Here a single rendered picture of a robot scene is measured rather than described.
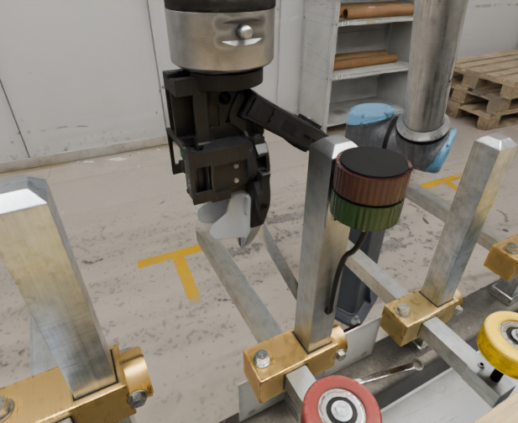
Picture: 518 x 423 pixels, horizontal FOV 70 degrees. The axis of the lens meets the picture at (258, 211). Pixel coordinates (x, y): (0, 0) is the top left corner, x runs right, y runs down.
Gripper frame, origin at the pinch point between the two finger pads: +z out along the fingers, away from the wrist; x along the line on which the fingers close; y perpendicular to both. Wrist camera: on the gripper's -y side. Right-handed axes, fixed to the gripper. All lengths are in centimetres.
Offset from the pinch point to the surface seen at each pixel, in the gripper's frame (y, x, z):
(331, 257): -5.2, 9.5, -1.9
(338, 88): -212, -245, 74
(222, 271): -0.2, -10.1, 14.6
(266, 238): -2.7, 0.0, 1.5
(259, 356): 2.3, 7.8, 12.5
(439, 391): -32, 14, 39
